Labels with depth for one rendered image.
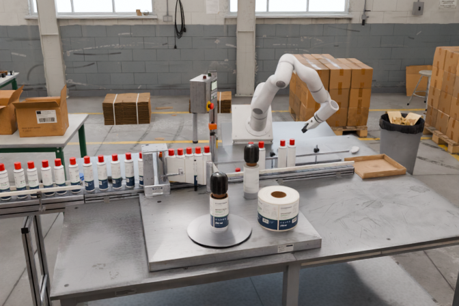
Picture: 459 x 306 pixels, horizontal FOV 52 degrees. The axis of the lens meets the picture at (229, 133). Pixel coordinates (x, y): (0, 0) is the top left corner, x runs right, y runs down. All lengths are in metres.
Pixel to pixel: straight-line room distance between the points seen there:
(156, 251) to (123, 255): 0.17
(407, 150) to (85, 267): 3.63
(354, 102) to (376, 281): 3.38
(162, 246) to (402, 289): 1.61
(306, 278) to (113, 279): 1.43
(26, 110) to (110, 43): 4.32
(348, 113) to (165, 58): 3.39
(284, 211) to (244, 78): 6.01
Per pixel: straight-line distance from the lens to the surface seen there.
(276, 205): 2.25
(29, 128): 4.12
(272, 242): 2.24
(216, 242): 2.20
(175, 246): 2.21
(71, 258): 2.32
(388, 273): 3.32
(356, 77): 6.15
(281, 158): 2.90
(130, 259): 2.24
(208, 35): 8.05
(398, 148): 5.05
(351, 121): 6.29
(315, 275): 3.20
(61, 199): 2.78
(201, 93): 2.67
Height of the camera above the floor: 2.06
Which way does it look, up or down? 19 degrees down
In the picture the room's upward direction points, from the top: straight up
